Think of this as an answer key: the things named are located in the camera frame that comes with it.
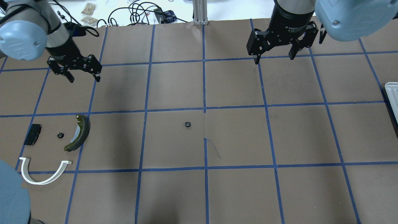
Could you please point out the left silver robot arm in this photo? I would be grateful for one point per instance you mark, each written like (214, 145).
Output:
(29, 27)

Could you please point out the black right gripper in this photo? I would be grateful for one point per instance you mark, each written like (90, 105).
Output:
(287, 20)

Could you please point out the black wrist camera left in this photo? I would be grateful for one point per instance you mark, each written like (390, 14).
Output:
(76, 30)

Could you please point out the olive green brake shoe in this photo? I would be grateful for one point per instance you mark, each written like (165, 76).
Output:
(80, 135)

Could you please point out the silver metal tray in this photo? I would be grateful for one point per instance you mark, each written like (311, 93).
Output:
(392, 94)

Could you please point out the black brake pad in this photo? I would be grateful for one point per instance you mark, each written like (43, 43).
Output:
(33, 135)

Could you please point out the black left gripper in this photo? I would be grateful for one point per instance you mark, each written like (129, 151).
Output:
(63, 50)

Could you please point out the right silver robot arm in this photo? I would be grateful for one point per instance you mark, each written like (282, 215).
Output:
(348, 20)

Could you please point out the aluminium frame post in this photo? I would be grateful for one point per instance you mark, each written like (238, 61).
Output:
(200, 17)

